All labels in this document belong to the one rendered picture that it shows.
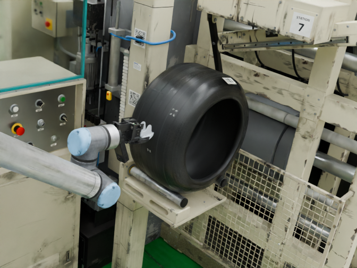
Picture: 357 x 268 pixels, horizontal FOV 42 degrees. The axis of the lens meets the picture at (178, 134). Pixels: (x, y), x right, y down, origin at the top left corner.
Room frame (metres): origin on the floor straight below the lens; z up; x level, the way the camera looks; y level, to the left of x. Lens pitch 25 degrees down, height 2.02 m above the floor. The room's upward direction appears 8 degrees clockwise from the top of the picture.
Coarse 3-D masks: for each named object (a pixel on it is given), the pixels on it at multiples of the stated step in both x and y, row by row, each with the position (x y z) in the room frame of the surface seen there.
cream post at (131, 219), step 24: (144, 0) 2.01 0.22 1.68; (168, 0) 2.04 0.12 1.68; (144, 24) 2.00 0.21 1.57; (168, 24) 2.05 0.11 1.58; (144, 72) 1.98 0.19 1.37; (120, 216) 2.03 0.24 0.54; (144, 216) 2.05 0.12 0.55; (120, 240) 2.02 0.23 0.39; (144, 240) 2.06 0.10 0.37; (120, 264) 2.01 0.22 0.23
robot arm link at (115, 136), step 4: (108, 124) 1.50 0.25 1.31; (112, 124) 1.50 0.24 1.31; (108, 128) 1.46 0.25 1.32; (112, 128) 1.47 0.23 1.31; (116, 128) 1.49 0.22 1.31; (112, 132) 1.46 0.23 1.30; (116, 132) 1.47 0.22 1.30; (112, 136) 1.45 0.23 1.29; (116, 136) 1.46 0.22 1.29; (112, 140) 1.44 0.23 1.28; (116, 140) 1.46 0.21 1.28; (112, 144) 1.44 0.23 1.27; (116, 144) 1.46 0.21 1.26; (108, 148) 1.44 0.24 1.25; (112, 148) 1.46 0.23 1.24
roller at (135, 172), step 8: (136, 168) 1.89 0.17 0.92; (136, 176) 1.86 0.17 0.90; (144, 176) 1.84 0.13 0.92; (152, 184) 1.79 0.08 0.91; (160, 184) 1.79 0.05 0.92; (160, 192) 1.76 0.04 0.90; (168, 192) 1.74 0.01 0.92; (176, 192) 1.73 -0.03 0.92; (176, 200) 1.70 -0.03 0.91; (184, 200) 1.69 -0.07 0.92
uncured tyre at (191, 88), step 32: (192, 64) 1.93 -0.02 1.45; (160, 96) 1.74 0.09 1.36; (192, 96) 1.70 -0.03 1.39; (224, 96) 1.80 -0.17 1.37; (160, 128) 1.65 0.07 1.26; (192, 128) 1.66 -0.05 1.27; (224, 128) 2.08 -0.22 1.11; (160, 160) 1.62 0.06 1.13; (192, 160) 2.02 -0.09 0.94; (224, 160) 1.91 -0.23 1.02; (192, 192) 1.77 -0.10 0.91
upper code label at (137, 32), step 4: (136, 28) 2.03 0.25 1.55; (136, 32) 2.03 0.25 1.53; (140, 32) 2.01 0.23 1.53; (144, 32) 2.00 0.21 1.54; (136, 36) 2.03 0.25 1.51; (144, 36) 1.99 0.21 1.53; (136, 44) 2.03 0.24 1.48; (140, 44) 2.01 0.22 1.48; (144, 44) 1.99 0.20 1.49; (144, 48) 1.99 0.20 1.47
